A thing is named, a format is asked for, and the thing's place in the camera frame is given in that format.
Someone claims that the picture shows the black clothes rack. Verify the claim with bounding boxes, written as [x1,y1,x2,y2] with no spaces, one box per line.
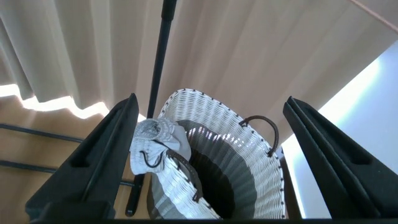
[0,0,178,218]

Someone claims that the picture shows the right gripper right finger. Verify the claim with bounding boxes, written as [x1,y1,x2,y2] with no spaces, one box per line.
[282,95,398,218]

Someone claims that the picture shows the pink clothes hanger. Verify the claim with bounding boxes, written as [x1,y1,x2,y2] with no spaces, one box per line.
[348,0,398,34]

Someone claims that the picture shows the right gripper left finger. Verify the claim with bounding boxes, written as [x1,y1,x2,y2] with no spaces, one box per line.
[25,93,140,220]

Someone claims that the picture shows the pale grey shorts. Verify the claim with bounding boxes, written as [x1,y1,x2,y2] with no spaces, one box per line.
[129,117,192,176]

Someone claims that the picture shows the white laundry basket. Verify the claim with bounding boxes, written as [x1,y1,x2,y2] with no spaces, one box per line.
[146,88,286,220]

